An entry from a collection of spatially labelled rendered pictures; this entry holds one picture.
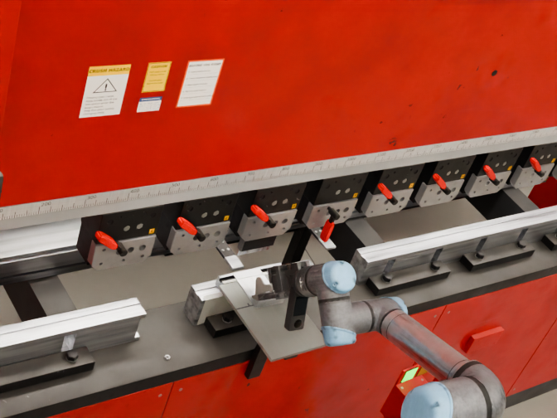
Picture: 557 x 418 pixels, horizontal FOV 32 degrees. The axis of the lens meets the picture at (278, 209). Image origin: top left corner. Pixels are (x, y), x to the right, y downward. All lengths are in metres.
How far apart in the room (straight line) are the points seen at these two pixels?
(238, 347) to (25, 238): 0.61
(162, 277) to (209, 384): 1.45
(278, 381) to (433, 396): 0.90
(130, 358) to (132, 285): 1.48
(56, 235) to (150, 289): 1.41
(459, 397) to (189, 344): 0.82
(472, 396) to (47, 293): 1.12
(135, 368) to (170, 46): 0.89
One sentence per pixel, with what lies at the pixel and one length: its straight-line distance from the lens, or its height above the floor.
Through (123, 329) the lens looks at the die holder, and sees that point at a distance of 2.44.
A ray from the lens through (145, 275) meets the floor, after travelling 3.98.
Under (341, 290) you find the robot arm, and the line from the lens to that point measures 2.23.
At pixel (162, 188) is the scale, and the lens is 2.13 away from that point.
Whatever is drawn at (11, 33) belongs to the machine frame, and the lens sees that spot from 1.46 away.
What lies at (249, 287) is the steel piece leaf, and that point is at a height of 1.00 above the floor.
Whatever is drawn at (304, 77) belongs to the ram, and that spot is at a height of 1.65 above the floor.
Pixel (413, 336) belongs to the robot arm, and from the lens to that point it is 2.23.
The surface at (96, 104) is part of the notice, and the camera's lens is 1.89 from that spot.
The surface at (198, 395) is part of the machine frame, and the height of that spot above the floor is 0.74.
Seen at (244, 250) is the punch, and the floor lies 1.11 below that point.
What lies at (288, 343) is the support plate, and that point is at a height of 1.00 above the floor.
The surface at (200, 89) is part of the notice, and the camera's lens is 1.99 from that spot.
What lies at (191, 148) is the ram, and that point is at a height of 1.49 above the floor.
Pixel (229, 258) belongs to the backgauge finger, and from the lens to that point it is 2.61.
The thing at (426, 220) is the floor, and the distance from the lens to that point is 4.89.
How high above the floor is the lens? 2.67
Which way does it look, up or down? 36 degrees down
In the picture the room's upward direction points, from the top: 21 degrees clockwise
